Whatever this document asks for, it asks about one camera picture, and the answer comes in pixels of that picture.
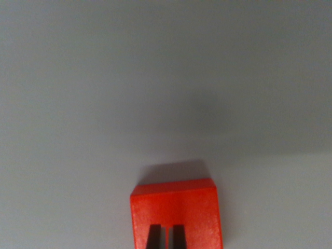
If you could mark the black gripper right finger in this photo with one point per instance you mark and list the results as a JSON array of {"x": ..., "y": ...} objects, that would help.
[{"x": 179, "y": 237}]

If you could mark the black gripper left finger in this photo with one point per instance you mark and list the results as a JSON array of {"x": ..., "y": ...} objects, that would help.
[{"x": 155, "y": 237}]

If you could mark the red wooden block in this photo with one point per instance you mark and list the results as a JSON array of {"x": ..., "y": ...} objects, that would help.
[{"x": 176, "y": 205}]

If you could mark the white plastic tray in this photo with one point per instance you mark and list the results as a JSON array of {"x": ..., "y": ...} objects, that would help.
[{"x": 103, "y": 90}]

